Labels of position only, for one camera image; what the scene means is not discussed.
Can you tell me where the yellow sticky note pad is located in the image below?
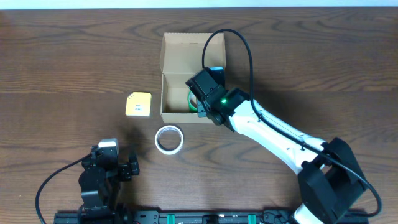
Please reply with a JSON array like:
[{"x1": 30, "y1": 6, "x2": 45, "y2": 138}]
[{"x1": 125, "y1": 92, "x2": 152, "y2": 117}]

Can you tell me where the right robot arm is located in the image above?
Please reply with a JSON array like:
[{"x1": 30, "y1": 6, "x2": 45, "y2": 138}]
[{"x1": 191, "y1": 85, "x2": 371, "y2": 223}]

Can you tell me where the right black cable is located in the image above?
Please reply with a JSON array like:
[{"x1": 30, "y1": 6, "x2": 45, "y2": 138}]
[{"x1": 201, "y1": 28, "x2": 382, "y2": 218}]

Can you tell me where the black mounting rail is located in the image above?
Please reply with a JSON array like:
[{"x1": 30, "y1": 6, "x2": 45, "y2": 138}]
[{"x1": 53, "y1": 210, "x2": 319, "y2": 224}]

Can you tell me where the black cable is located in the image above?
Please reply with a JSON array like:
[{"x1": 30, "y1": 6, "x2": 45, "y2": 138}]
[
  {"x1": 201, "y1": 28, "x2": 382, "y2": 218},
  {"x1": 35, "y1": 154, "x2": 93, "y2": 224}
]

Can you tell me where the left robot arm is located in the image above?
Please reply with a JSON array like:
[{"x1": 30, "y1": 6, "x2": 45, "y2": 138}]
[{"x1": 78, "y1": 145, "x2": 140, "y2": 217}]

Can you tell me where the white tape roll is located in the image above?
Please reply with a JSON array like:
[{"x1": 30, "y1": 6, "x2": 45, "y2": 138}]
[{"x1": 154, "y1": 125, "x2": 185, "y2": 156}]

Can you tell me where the green tape roll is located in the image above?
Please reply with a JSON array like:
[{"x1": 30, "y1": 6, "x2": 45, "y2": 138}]
[{"x1": 187, "y1": 91, "x2": 198, "y2": 113}]

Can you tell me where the left black cable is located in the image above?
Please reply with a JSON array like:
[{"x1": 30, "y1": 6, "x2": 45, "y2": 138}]
[{"x1": 35, "y1": 154, "x2": 93, "y2": 224}]

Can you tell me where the brown cardboard box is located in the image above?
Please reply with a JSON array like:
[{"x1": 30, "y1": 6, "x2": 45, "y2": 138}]
[{"x1": 160, "y1": 32, "x2": 226, "y2": 124}]

